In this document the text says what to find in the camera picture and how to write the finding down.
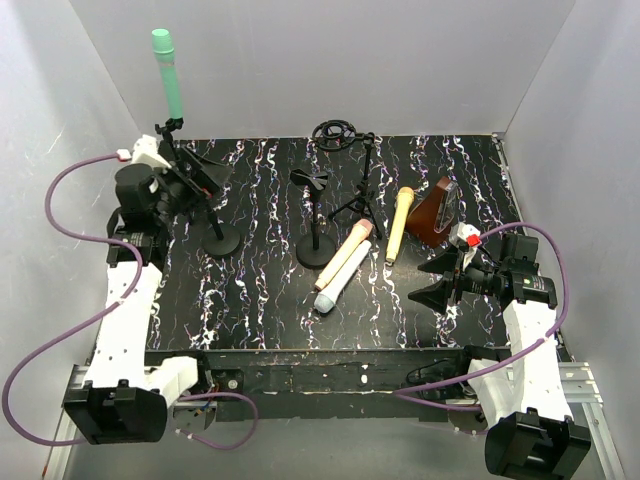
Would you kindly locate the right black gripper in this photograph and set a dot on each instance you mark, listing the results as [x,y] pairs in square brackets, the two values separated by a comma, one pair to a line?
[458,276]

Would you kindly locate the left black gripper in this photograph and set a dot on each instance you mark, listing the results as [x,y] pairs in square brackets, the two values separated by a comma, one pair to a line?
[185,176]

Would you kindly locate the pink microphone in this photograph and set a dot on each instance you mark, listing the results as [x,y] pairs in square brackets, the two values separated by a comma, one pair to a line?
[359,232]

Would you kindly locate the black round base stand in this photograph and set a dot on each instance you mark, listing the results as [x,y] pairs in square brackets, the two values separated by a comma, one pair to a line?
[224,240]
[315,249]

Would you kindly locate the green microphone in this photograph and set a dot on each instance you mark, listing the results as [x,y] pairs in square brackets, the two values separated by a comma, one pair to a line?
[164,52]

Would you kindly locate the black tripod clip stand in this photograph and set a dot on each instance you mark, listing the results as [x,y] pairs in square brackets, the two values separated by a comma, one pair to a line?
[168,149]

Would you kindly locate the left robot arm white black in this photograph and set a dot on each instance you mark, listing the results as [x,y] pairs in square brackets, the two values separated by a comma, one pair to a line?
[120,399]

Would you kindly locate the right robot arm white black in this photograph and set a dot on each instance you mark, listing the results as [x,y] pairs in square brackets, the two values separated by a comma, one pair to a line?
[531,431]

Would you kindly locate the brown wooden metronome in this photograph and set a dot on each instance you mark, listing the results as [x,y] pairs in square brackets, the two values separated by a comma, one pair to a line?
[430,221]

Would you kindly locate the yellow microphone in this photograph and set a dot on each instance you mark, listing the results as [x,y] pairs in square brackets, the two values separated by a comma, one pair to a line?
[404,200]

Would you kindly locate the white microphone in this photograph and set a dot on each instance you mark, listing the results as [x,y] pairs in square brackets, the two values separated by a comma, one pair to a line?
[326,299]

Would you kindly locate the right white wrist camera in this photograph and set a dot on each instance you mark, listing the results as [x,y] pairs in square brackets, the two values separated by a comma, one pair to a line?
[466,238]

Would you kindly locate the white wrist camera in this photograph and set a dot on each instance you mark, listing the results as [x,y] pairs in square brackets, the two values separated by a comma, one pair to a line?
[145,151]
[466,238]

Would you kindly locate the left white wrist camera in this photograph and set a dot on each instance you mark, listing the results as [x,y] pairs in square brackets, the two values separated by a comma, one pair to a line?
[145,151]

